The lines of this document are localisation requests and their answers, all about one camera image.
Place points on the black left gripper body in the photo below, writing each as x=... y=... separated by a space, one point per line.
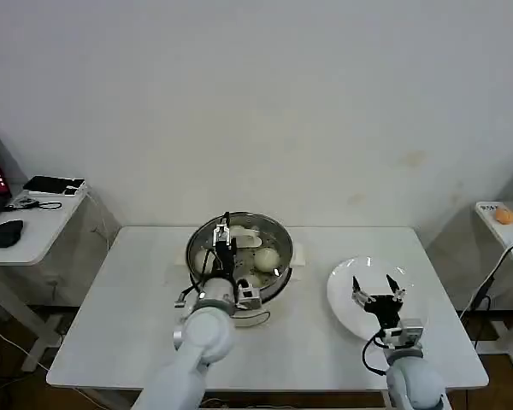
x=225 y=260

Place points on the black flat tablet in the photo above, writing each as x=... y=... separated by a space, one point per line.
x=47 y=184

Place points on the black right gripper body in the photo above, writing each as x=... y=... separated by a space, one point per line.
x=385 y=309

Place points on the small orange object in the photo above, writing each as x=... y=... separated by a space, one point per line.
x=504 y=216

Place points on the white electric cooker base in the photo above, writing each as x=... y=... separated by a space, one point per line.
x=282 y=307

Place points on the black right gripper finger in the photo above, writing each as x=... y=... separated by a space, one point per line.
x=397 y=292
x=362 y=295

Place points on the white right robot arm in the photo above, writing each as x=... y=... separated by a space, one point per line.
x=410 y=376

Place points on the white round plate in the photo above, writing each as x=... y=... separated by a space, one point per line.
x=410 y=273

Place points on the perforated steel steamer basket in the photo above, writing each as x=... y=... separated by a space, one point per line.
x=282 y=256

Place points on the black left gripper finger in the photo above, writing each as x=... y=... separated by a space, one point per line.
x=218 y=235
x=227 y=230

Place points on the white side table with laptop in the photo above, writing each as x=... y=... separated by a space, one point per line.
x=34 y=239

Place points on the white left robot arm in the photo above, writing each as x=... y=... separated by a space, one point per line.
x=205 y=337

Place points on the black computer mouse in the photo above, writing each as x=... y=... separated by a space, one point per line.
x=7 y=234

